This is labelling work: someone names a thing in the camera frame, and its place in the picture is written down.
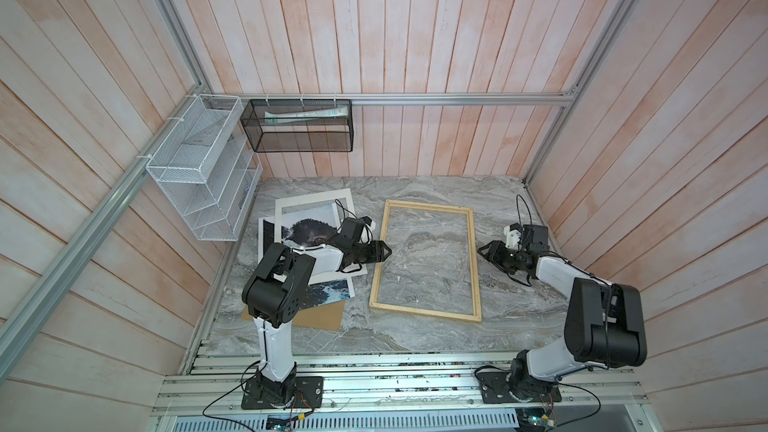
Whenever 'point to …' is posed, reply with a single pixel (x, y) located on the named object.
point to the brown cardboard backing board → (327, 317)
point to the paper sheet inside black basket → (272, 118)
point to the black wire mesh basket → (300, 125)
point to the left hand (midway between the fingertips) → (386, 257)
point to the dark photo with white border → (317, 294)
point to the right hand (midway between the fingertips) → (484, 251)
